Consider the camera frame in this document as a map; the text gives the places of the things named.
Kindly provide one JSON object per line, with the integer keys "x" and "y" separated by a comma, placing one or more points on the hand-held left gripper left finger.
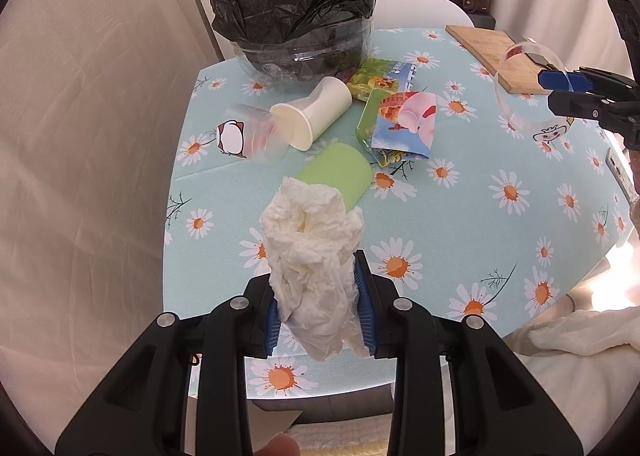
{"x": 272, "y": 326}

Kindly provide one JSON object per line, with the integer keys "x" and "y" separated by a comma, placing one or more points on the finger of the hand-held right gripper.
{"x": 557, "y": 80}
{"x": 575, "y": 105}

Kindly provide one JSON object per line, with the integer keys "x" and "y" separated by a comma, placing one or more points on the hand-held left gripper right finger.
{"x": 362, "y": 306}

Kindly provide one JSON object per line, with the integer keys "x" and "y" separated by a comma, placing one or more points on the clear printed plastic cup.
{"x": 240, "y": 136}
{"x": 506, "y": 101}

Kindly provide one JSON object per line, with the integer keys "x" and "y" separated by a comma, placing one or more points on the white tissue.
{"x": 310, "y": 256}

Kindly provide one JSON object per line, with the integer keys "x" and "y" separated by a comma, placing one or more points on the light green paper cup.
{"x": 340, "y": 171}

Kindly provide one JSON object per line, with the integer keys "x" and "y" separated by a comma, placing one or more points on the pink pig print snack packet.
{"x": 405, "y": 121}

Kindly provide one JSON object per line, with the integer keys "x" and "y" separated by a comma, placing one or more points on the yellow green snack packet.
{"x": 380, "y": 78}

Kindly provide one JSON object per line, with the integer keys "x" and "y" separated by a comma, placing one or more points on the plain green packet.
{"x": 367, "y": 116}

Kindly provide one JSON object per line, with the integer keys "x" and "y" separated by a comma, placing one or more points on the white paper cup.
{"x": 315, "y": 111}

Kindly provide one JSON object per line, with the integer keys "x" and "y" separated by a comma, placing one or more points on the clear plastic trash bin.
{"x": 300, "y": 66}

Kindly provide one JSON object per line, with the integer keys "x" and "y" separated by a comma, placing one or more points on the black trash bag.
{"x": 290, "y": 1}

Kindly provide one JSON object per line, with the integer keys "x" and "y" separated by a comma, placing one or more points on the person's left hand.
{"x": 275, "y": 447}

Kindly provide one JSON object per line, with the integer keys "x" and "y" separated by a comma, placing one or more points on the kitchen knife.
{"x": 537, "y": 53}

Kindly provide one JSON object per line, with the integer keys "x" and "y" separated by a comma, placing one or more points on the wooden cutting board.
{"x": 485, "y": 43}

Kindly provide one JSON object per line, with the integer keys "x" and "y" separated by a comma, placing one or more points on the black storage case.
{"x": 482, "y": 21}

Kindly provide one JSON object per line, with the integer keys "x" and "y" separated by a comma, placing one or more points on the daisy print tablecloth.
{"x": 475, "y": 216}

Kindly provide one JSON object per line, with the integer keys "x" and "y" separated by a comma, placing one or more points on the white chair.
{"x": 425, "y": 6}

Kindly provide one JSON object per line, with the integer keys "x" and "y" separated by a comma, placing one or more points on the white cloth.
{"x": 575, "y": 331}

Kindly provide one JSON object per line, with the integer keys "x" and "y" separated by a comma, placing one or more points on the white curtain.
{"x": 90, "y": 136}

